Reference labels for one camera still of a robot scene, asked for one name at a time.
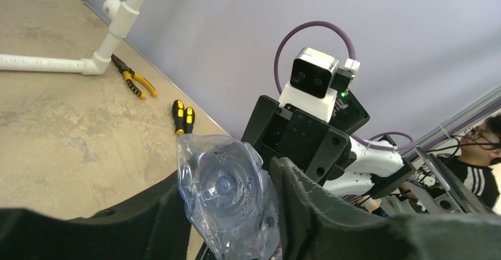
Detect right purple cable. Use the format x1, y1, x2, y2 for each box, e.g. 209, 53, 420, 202
273, 20, 415, 152

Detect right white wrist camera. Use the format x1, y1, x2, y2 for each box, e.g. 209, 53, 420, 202
278, 47, 360, 122

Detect blue label water bottle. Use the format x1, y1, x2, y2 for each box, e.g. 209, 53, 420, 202
177, 134, 281, 259

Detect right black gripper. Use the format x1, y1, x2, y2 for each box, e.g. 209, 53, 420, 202
242, 95, 370, 185

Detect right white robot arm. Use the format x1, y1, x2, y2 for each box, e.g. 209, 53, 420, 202
242, 95, 416, 199

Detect white PVC pipe frame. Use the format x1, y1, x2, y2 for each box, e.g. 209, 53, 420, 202
1, 0, 145, 76

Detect yellow handle pliers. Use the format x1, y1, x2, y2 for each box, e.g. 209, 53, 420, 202
110, 54, 158, 99

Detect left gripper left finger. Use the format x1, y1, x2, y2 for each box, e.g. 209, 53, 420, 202
1, 173, 191, 259

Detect person in striped shirt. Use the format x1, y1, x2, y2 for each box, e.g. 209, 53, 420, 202
444, 114, 500, 209

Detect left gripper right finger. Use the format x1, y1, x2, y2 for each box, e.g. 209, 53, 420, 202
269, 158, 500, 259

